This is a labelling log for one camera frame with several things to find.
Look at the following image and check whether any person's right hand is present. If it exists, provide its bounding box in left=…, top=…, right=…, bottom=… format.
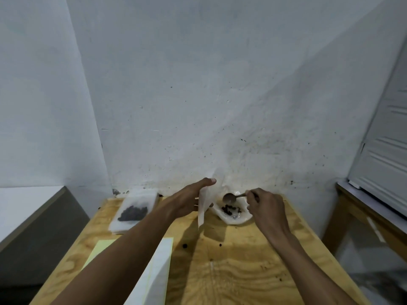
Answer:
left=245, top=188, right=289, bottom=236

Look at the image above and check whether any person's left hand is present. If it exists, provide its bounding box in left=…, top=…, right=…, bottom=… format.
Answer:
left=160, top=178, right=217, bottom=220

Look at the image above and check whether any clear plastic bag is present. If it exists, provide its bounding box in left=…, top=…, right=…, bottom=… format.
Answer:
left=197, top=169, right=255, bottom=228

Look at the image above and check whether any metal spoon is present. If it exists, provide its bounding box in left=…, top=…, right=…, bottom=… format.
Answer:
left=222, top=192, right=248, bottom=204

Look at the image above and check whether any person's right forearm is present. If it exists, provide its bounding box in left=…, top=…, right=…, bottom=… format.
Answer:
left=266, top=225, right=359, bottom=305

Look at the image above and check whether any person's left forearm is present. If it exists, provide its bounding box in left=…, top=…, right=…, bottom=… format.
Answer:
left=50, top=205, right=178, bottom=305

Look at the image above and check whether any pile of dark cloves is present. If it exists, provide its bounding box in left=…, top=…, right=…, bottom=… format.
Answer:
left=221, top=204, right=243, bottom=220

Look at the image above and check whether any clear packet of cloves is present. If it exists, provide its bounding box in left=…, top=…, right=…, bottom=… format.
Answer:
left=108, top=191, right=160, bottom=234

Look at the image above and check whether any stack of empty plastic bags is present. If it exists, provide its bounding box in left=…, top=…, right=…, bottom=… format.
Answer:
left=123, top=237, right=174, bottom=305

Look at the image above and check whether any wooden side table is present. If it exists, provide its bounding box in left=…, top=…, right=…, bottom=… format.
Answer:
left=322, top=182, right=407, bottom=265

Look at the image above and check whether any pale yellow paper sheet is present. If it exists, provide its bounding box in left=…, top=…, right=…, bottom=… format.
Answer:
left=82, top=239, right=117, bottom=271

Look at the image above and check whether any white corrugated panel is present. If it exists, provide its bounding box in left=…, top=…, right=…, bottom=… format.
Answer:
left=347, top=37, right=407, bottom=218

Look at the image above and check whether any grey counter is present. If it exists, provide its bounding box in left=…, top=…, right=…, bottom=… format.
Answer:
left=0, top=186, right=91, bottom=288

